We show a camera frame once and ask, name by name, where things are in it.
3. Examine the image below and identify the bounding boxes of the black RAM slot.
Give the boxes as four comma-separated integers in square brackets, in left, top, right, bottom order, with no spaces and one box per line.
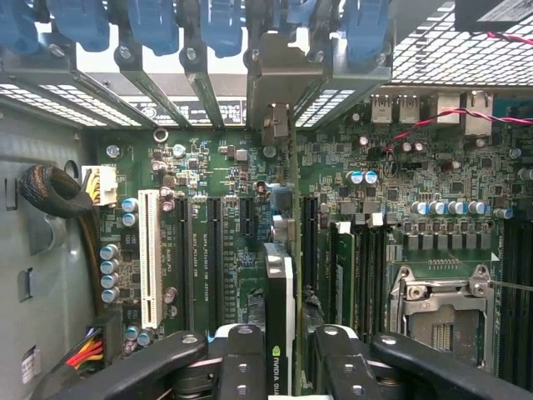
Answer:
[368,212,388,343]
[499,216,518,376]
[517,216,533,376]
[356,224,373,343]

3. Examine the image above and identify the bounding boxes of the green RAM stick white clips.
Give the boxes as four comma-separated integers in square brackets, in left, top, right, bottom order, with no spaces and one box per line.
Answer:
[331,220,357,331]

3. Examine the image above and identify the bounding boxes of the metal CPU socket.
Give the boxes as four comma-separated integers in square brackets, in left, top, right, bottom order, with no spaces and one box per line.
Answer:
[389,264,497,377]

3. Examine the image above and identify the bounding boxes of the long black expansion slot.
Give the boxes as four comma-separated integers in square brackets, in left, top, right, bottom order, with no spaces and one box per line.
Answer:
[171,195,196,334]
[206,195,225,333]
[299,194,321,293]

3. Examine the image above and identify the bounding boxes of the white expansion slot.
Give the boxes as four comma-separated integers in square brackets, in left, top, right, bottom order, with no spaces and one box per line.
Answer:
[137,189,162,331]

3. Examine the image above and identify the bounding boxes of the short black expansion slot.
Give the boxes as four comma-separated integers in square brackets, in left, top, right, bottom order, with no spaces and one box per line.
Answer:
[238,195,256,238]

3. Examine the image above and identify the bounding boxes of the thin socket locking lever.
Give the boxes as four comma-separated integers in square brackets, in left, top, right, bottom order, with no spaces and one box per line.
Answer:
[489,281,533,293]

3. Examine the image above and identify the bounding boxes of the green motherboard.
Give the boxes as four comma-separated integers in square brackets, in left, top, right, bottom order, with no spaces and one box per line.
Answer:
[93,95,533,370]

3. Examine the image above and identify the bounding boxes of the white power connector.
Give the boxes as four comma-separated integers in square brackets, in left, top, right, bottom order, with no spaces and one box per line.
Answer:
[81,164,118,208]

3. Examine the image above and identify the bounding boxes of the blue card retention clip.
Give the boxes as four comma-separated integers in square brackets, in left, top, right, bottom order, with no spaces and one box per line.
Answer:
[47,0,112,53]
[0,0,39,46]
[339,0,395,71]
[285,0,324,38]
[124,0,181,58]
[198,0,246,59]

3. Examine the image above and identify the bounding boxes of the black and grey PC case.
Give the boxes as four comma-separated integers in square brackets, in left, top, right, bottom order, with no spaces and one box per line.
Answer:
[0,0,533,400]

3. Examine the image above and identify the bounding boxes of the coloured power wire bundle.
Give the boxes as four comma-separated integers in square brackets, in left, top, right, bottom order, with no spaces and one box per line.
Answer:
[64,324,106,373]

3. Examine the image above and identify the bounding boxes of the black sleeved cable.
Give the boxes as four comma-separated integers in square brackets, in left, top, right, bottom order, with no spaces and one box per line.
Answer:
[18,162,105,318]

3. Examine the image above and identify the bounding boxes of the red twisted wire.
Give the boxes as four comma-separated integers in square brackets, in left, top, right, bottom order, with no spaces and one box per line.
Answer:
[381,106,533,155]

